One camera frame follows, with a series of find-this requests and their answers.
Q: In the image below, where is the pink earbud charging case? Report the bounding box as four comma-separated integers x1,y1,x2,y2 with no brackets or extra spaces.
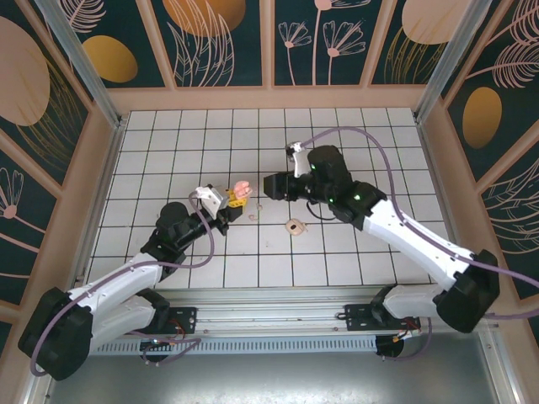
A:
232,179,254,199

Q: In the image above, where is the beige oval pod dark spot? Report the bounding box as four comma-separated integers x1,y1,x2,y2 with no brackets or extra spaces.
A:
285,218,312,237

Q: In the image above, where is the grey metal sheet plate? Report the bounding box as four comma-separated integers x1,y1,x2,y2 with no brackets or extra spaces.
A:
41,330,511,404

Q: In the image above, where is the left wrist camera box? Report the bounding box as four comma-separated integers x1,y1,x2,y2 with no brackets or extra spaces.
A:
195,184,231,220

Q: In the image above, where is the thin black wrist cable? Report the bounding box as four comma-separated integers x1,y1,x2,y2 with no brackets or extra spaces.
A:
306,200,338,222

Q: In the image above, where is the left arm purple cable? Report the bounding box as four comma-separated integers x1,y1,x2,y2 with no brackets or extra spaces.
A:
31,191,216,375

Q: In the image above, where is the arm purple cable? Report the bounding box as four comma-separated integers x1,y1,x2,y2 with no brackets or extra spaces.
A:
31,191,216,375
299,128,539,363

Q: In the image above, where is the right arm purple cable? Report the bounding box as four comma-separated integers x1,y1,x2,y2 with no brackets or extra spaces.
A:
299,128,539,363

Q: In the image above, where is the aluminium table edge rail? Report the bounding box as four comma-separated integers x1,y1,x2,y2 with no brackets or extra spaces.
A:
416,117,479,298
75,121,127,291

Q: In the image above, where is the red black power wire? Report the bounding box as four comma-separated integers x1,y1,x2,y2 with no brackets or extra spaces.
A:
398,318,422,340
166,318,189,338

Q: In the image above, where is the aluminium base extrusion rail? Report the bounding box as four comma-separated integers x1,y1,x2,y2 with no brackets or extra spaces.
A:
40,287,494,340

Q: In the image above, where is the grey slotted cable duct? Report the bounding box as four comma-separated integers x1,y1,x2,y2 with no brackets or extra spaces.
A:
90,336,379,355

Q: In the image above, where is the aluminium corner post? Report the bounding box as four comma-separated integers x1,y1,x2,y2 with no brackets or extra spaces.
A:
34,0,128,130
413,0,503,124

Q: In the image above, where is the aluminium frame beam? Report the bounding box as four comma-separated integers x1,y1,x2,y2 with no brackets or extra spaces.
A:
479,326,522,404
23,369,54,404

